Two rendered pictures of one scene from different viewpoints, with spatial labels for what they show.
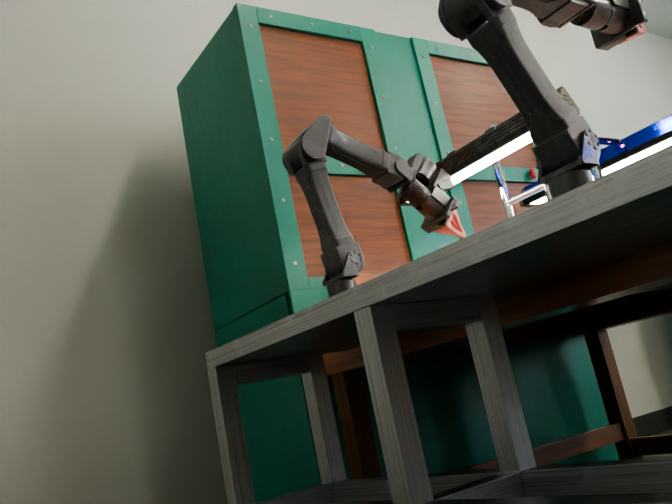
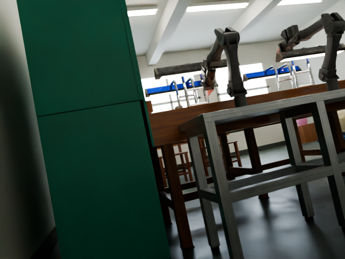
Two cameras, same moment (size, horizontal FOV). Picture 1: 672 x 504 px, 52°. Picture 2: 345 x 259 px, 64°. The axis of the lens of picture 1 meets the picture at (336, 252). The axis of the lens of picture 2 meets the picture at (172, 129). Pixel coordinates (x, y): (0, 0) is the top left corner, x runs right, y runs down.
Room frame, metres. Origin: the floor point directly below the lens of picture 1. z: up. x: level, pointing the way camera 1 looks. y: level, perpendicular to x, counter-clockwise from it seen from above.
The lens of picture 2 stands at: (1.25, 1.48, 0.55)
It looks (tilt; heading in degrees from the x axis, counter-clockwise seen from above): 4 degrees up; 293
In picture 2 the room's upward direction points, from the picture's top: 12 degrees counter-clockwise
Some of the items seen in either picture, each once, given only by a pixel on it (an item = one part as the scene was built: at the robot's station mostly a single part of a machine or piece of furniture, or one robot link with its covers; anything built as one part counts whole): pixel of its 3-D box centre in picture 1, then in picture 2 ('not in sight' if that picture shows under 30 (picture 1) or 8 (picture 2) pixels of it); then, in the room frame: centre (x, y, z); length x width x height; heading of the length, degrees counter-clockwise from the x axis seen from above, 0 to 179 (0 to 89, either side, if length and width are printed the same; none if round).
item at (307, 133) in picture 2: not in sight; (304, 130); (0.95, -6.54, 0.32); 0.42 x 0.42 x 0.63; 38
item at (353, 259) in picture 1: (340, 270); (236, 91); (1.46, 0.00, 0.77); 0.09 x 0.06 x 0.06; 37
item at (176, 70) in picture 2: (474, 153); (197, 67); (1.76, -0.42, 1.08); 0.62 x 0.08 x 0.07; 36
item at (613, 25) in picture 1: (609, 18); (287, 45); (1.15, -0.58, 1.07); 0.10 x 0.07 x 0.07; 38
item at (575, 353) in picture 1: (435, 410); (109, 179); (2.54, -0.24, 0.42); 1.36 x 0.55 x 0.84; 126
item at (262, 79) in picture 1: (383, 179); (87, 63); (2.54, -0.24, 1.31); 1.36 x 0.55 x 0.95; 126
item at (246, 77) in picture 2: not in sight; (272, 73); (1.30, -1.45, 1.08); 0.62 x 0.08 x 0.07; 36
